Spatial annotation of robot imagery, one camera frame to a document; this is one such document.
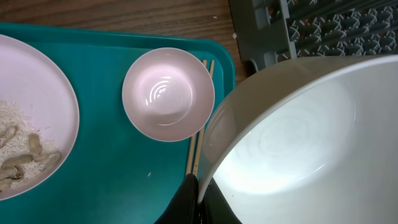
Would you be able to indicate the large plate with food scraps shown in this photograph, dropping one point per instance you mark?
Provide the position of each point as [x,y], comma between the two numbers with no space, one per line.
[46,98]

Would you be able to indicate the white medium bowl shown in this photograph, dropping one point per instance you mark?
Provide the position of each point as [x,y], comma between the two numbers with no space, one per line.
[308,140]

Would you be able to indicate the teal plastic tray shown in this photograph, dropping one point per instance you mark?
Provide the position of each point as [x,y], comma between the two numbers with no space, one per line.
[114,173]

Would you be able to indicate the pink bowl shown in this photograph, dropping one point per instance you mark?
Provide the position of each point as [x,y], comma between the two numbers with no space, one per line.
[168,94]

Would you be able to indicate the wooden chopstick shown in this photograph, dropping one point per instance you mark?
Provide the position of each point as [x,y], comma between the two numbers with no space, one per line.
[192,152]
[201,133]

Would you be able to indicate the grey dishwasher rack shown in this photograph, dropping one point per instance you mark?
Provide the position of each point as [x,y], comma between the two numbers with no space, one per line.
[271,31]

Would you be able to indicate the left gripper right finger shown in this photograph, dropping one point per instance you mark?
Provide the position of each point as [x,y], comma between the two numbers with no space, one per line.
[214,207]

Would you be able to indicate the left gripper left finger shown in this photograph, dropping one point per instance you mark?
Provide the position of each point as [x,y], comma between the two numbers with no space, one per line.
[183,207]

